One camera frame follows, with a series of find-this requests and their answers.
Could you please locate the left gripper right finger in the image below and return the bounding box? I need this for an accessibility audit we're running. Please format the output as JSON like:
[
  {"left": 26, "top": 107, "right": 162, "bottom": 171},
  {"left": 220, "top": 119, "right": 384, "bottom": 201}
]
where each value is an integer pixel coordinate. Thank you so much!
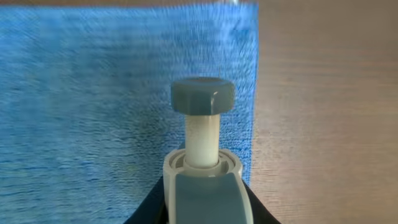
[{"left": 243, "top": 180, "right": 282, "bottom": 224}]

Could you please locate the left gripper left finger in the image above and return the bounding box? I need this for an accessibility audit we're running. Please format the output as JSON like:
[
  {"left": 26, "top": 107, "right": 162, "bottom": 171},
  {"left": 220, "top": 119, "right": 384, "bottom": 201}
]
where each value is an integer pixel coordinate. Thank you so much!
[{"left": 123, "top": 175, "right": 169, "bottom": 224}]

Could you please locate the blue cloth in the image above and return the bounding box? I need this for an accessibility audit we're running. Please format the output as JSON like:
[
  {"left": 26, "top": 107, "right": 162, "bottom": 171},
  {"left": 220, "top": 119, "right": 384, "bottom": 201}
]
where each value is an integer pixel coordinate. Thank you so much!
[{"left": 0, "top": 2, "right": 259, "bottom": 224}]

